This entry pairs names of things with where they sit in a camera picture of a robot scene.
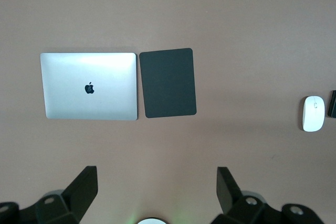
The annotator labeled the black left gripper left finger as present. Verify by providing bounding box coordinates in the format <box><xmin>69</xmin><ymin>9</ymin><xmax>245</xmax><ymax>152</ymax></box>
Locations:
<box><xmin>0</xmin><ymin>165</ymin><xmax>99</xmax><ymax>224</ymax></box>

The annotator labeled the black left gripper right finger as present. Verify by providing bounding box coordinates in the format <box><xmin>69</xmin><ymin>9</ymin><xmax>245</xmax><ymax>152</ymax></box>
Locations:
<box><xmin>209</xmin><ymin>166</ymin><xmax>323</xmax><ymax>224</ymax></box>

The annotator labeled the white computer mouse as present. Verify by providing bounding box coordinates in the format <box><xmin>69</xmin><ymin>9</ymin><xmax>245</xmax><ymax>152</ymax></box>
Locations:
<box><xmin>301</xmin><ymin>95</ymin><xmax>327</xmax><ymax>132</ymax></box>

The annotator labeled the black smartphone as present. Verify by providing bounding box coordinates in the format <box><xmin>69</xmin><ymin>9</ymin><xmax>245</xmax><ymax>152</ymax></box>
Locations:
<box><xmin>327</xmin><ymin>90</ymin><xmax>336</xmax><ymax>119</ymax></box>

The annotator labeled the black mouse pad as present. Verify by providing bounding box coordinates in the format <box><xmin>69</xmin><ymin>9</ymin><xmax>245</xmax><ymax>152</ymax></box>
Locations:
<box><xmin>139</xmin><ymin>47</ymin><xmax>198</xmax><ymax>119</ymax></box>

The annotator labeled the silver laptop with apple logo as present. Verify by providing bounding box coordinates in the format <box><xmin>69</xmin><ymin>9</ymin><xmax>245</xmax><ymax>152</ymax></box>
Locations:
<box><xmin>40</xmin><ymin>52</ymin><xmax>139</xmax><ymax>121</ymax></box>

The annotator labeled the brown table cover mat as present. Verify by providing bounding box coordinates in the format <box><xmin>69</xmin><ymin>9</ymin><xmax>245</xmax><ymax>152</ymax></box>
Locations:
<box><xmin>0</xmin><ymin>0</ymin><xmax>336</xmax><ymax>224</ymax></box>

